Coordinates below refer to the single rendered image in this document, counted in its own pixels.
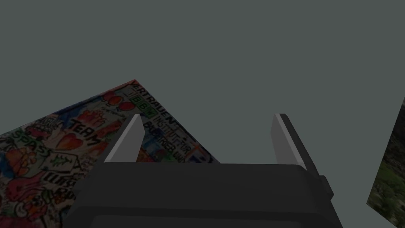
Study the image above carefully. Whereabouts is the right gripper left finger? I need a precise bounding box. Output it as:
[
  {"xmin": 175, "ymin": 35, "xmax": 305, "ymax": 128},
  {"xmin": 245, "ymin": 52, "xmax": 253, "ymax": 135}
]
[{"xmin": 103, "ymin": 114, "xmax": 146, "ymax": 163}]

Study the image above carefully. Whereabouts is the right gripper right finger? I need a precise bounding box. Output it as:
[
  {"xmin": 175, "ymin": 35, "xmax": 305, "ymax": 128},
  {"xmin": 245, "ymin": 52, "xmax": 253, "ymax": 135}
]
[{"xmin": 270, "ymin": 112, "xmax": 320, "ymax": 177}]

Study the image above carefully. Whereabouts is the colourful drawing wall picture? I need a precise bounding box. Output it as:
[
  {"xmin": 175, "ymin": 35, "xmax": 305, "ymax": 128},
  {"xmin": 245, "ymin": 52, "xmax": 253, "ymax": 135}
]
[{"xmin": 0, "ymin": 79, "xmax": 221, "ymax": 228}]

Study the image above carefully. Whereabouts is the dark green landscape wall picture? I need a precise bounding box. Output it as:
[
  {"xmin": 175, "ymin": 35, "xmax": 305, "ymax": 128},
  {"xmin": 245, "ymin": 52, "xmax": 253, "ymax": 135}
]
[{"xmin": 366, "ymin": 96, "xmax": 405, "ymax": 228}]

